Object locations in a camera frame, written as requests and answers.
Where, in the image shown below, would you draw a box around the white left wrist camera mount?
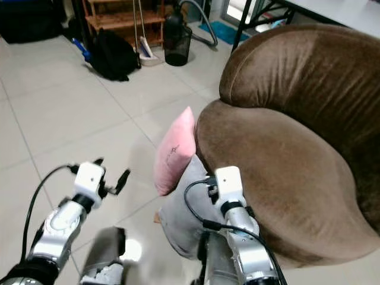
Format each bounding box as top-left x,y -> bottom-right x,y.
74,161 -> 107,200

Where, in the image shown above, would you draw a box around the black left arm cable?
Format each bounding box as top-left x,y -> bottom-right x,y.
22,164 -> 78,262

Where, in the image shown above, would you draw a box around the wooden shelf rack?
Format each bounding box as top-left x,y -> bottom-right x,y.
82,0 -> 170,48

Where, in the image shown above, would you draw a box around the black mesh waste bin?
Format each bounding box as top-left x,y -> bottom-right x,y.
163,12 -> 194,67

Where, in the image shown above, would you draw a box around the white broom with dustpan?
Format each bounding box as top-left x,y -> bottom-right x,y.
133,0 -> 163,67

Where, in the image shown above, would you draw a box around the grey right robot leg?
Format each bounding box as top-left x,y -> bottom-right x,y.
195,232 -> 239,285

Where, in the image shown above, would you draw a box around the grey robot leg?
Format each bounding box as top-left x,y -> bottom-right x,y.
80,226 -> 127,285
195,232 -> 239,285

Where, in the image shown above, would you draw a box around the grey left robot leg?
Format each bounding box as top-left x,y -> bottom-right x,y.
80,226 -> 127,285

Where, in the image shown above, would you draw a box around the blue folded umbrella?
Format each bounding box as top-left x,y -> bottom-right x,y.
71,38 -> 93,63

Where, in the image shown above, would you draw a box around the brown velvet sofa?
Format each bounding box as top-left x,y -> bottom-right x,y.
196,24 -> 380,270

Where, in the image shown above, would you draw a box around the large black bag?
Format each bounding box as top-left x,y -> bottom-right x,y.
0,0 -> 64,45

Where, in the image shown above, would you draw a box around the black backpack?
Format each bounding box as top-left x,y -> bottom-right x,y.
88,28 -> 143,82

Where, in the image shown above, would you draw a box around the blue floor mat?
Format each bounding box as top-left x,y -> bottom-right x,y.
198,21 -> 251,46

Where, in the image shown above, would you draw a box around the grey vacuum hose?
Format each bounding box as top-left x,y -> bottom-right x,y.
178,0 -> 220,48

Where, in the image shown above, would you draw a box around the pink pillow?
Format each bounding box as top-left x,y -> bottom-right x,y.
153,107 -> 198,197

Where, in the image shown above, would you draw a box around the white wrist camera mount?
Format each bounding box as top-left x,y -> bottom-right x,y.
214,166 -> 245,205
74,161 -> 107,200

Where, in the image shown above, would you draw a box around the grey pillow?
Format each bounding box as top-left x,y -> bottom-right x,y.
157,156 -> 227,260

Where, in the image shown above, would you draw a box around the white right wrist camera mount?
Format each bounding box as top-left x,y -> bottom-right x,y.
214,166 -> 245,205

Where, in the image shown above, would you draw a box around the white table black legs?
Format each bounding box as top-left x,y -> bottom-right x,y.
231,0 -> 380,52

